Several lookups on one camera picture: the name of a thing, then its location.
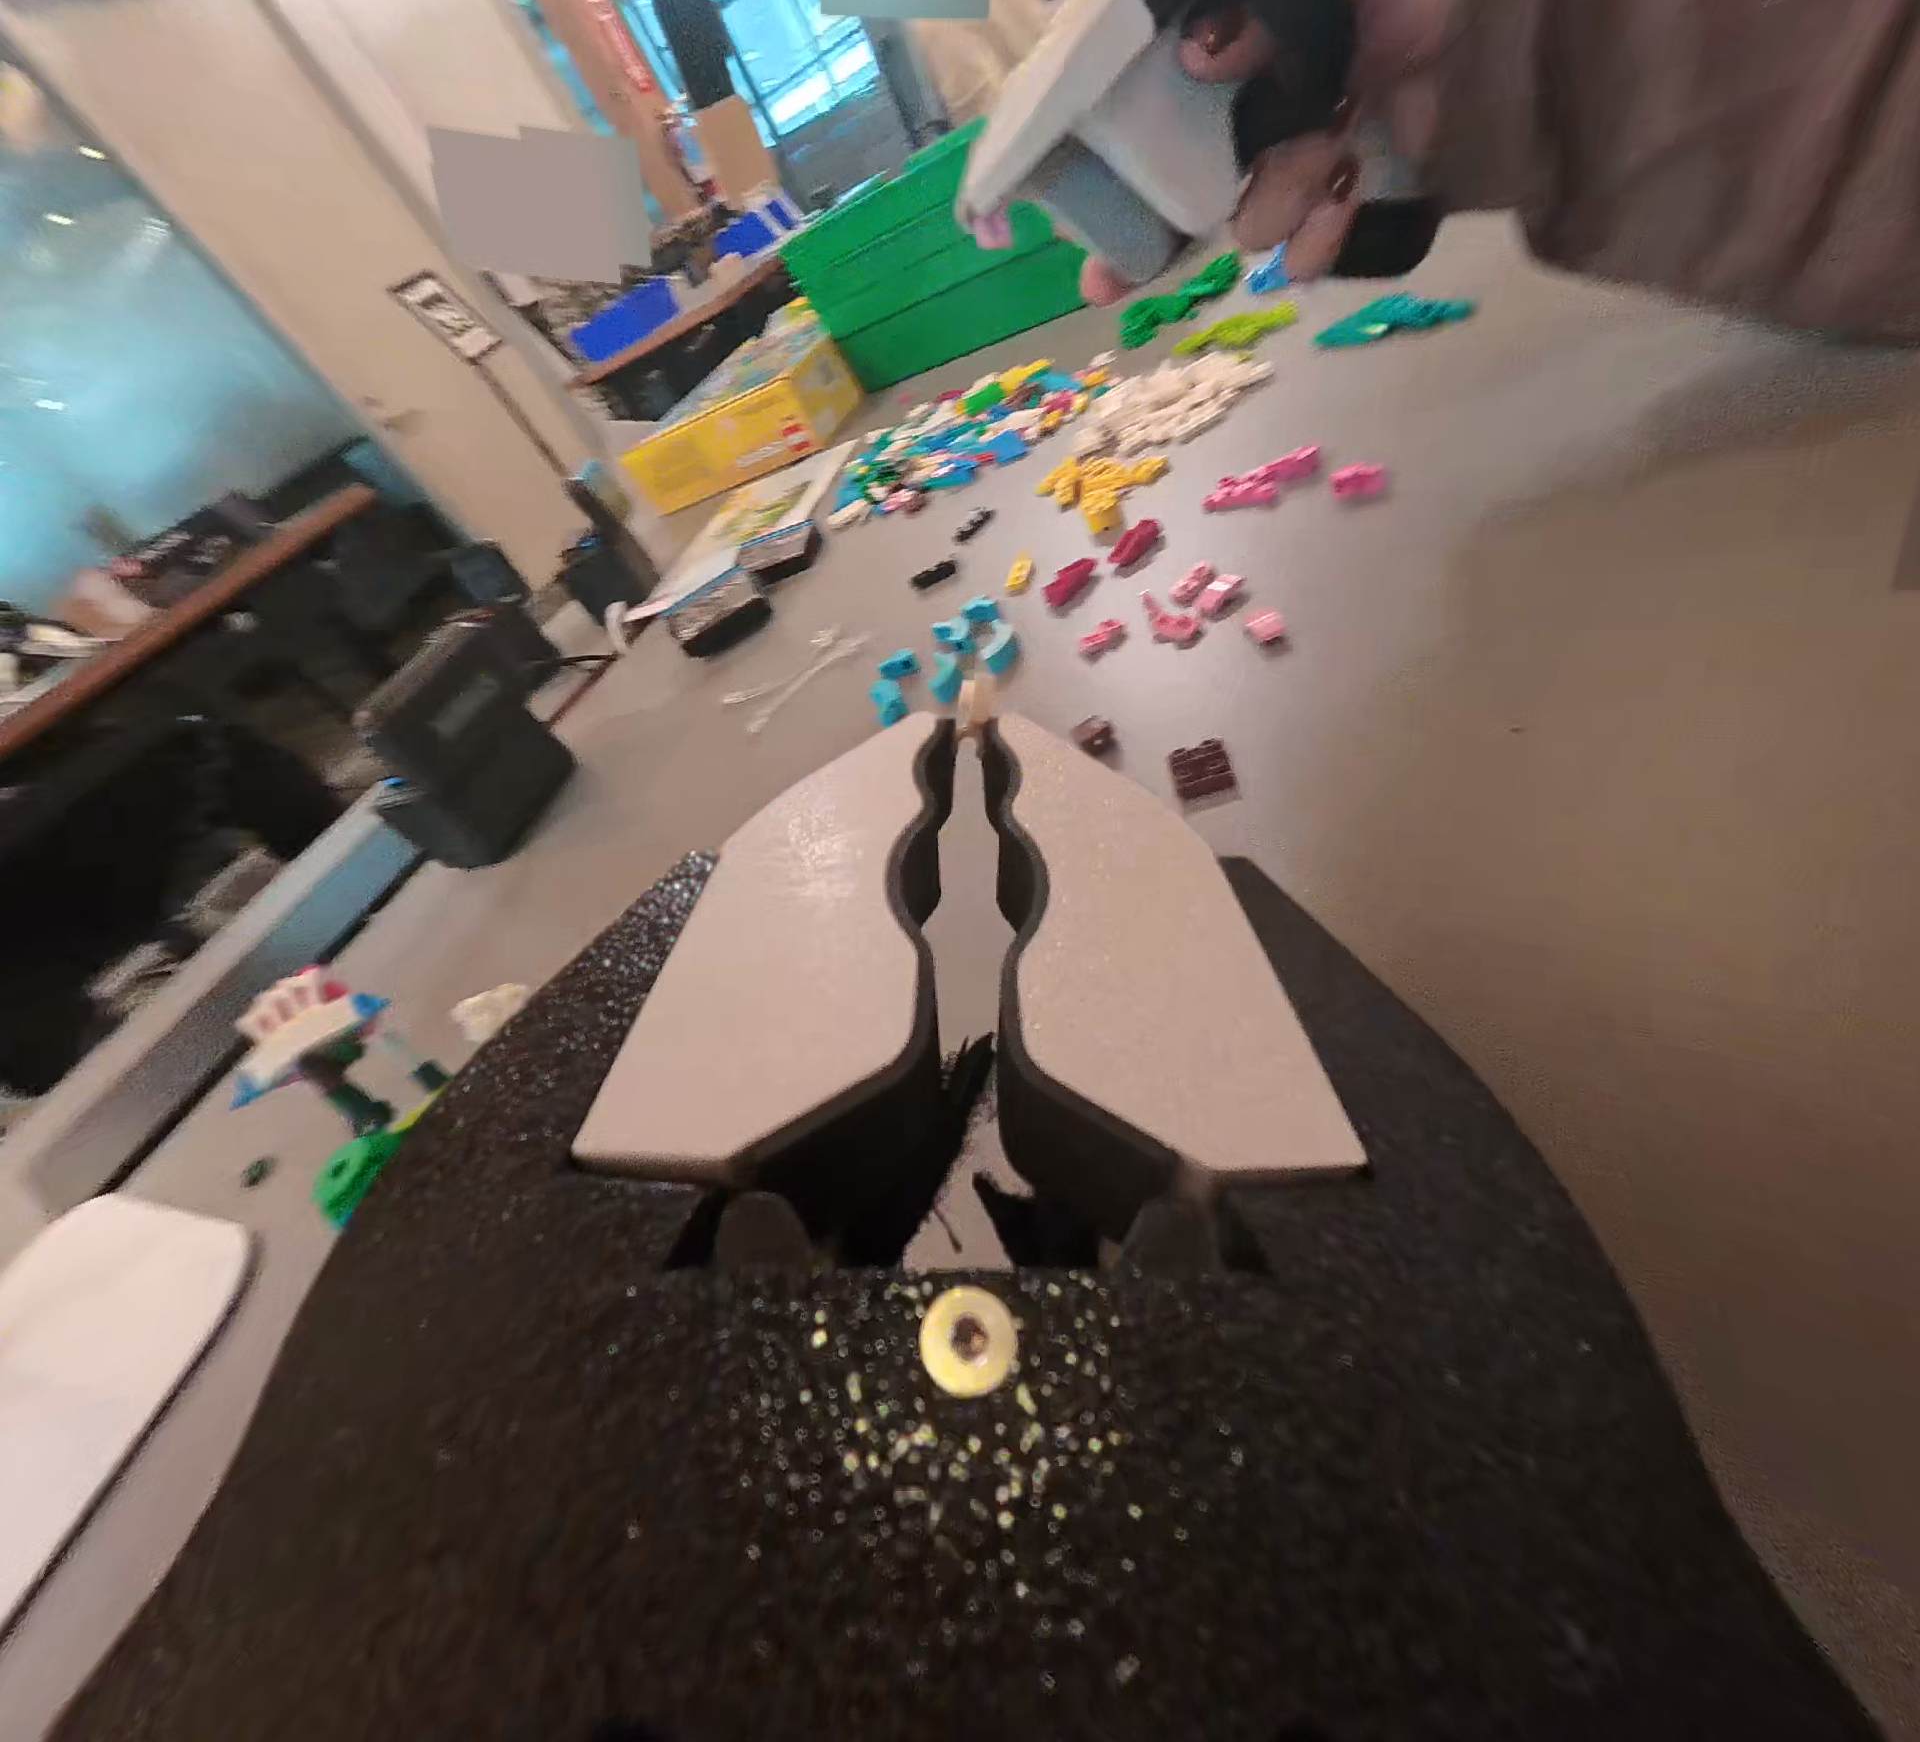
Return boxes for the clear plastic bag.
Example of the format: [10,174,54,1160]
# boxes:
[719,627,876,733]

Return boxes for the cluster of pink lego pieces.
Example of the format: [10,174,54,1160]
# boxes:
[1076,561,1291,652]

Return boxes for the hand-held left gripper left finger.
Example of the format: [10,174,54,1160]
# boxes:
[570,711,962,1189]

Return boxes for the black loudspeaker on stand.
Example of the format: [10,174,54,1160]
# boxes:
[648,0,740,111]

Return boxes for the wooden desk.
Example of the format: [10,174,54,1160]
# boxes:
[0,481,377,761]

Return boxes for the white rounded object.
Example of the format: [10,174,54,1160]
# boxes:
[0,1192,257,1632]

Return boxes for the black speaker box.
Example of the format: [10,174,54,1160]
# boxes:
[354,613,580,871]

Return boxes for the person's right forearm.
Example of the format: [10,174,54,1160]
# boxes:
[1416,0,1920,350]

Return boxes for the pile of yellow lego bricks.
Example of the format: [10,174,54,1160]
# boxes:
[1037,452,1169,540]

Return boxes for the group of green lego pieces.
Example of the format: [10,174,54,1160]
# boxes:
[1116,251,1248,350]

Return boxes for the blue plastic bin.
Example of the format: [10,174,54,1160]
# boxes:
[567,277,679,366]

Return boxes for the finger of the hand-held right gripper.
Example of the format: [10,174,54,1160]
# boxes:
[1031,45,1249,285]
[956,0,1160,247]

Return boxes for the lime green lego pieces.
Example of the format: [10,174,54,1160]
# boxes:
[1169,301,1301,359]

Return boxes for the cluster of blue lego bricks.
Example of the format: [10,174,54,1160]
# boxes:
[873,591,1025,727]

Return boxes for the stack of green plastic bins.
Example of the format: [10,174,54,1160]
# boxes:
[777,117,1092,395]

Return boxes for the lego instruction booklet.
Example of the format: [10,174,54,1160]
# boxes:
[625,433,859,622]

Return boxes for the yellow lego box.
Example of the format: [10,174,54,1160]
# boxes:
[617,327,868,517]

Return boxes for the group of light pink bricks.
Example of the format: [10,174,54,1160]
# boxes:
[1200,442,1392,516]

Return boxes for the pile of mixed lego bricks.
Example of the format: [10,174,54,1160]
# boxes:
[828,350,1280,531]

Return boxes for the partly built lego model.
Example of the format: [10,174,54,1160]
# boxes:
[227,964,456,1230]

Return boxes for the teal lego pieces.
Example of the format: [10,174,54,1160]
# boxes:
[1313,292,1477,350]

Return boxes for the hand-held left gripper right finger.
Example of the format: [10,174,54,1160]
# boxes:
[977,711,1372,1192]

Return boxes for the black patterned tray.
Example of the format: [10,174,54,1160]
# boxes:
[666,566,777,659]

